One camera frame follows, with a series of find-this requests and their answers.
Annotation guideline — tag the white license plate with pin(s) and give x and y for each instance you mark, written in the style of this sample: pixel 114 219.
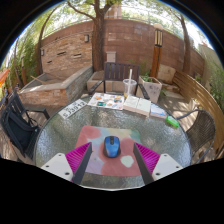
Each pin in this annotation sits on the white license plate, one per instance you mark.
pixel 72 109

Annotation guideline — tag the grey wall utility box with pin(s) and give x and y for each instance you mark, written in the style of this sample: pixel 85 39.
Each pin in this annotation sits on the grey wall utility box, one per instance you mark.
pixel 111 56

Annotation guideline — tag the white square planter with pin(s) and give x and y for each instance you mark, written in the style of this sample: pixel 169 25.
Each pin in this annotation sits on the white square planter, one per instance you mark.
pixel 151 89

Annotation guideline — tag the thin pale book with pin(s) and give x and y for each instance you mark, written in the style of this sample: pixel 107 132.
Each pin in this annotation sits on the thin pale book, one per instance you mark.
pixel 158 111

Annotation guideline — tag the colourful picture sheet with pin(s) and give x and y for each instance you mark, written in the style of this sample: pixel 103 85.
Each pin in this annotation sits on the colourful picture sheet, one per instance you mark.
pixel 106 101

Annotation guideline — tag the floral print mouse pad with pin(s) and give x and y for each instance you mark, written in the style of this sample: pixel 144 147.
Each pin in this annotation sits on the floral print mouse pad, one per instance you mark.
pixel 113 166

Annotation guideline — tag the thin leaning tree trunk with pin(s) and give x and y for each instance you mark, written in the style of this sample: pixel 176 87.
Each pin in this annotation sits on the thin leaning tree trunk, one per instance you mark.
pixel 39 53

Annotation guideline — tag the black slatted chair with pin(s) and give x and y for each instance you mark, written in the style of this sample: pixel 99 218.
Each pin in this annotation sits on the black slatted chair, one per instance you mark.
pixel 33 133

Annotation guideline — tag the dark wooden slat chair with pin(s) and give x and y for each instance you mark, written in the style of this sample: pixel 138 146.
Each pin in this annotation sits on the dark wooden slat chair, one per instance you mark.
pixel 115 71

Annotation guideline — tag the curved wooden slat bench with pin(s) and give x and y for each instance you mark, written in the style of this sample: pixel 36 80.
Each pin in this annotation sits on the curved wooden slat bench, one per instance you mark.
pixel 196 95

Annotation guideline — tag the dark wall lamp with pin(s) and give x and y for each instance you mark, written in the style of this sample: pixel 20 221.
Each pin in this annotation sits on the dark wall lamp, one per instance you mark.
pixel 86 38
pixel 42 52

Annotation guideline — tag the tan stone block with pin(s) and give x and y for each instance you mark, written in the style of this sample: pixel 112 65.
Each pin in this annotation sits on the tan stone block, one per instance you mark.
pixel 166 74

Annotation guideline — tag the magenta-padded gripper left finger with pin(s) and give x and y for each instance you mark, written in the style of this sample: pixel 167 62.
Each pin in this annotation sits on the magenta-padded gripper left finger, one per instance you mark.
pixel 58 165

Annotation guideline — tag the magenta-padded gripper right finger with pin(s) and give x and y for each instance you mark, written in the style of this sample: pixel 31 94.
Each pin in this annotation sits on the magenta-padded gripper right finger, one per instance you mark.
pixel 163 165

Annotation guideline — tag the orange parasol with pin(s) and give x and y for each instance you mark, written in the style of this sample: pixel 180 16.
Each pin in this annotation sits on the orange parasol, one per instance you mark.
pixel 3 78

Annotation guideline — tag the thick tree trunk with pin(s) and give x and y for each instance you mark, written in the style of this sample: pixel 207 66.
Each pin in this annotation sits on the thick tree trunk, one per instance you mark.
pixel 98 43

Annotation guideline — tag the black backpack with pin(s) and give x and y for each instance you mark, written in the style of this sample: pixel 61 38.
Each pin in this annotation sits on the black backpack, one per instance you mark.
pixel 15 130

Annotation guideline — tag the small green packet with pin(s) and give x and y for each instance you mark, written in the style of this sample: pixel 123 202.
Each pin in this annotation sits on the small green packet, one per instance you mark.
pixel 172 121

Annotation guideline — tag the stone raised garden bed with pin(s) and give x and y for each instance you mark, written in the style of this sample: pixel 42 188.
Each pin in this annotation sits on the stone raised garden bed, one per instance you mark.
pixel 53 90

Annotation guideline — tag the tall wooden lamp post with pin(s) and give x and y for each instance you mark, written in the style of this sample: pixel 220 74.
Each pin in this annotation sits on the tall wooden lamp post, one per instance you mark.
pixel 156 56

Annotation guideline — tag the clear plastic cup with straw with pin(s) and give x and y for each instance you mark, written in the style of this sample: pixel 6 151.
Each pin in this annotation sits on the clear plastic cup with straw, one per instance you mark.
pixel 130 87

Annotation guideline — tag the blue computer mouse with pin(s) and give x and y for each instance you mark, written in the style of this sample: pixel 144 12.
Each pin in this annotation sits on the blue computer mouse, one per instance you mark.
pixel 112 146

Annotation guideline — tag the slim dark tree trunk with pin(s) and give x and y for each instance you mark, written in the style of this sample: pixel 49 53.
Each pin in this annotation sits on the slim dark tree trunk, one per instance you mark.
pixel 186 46

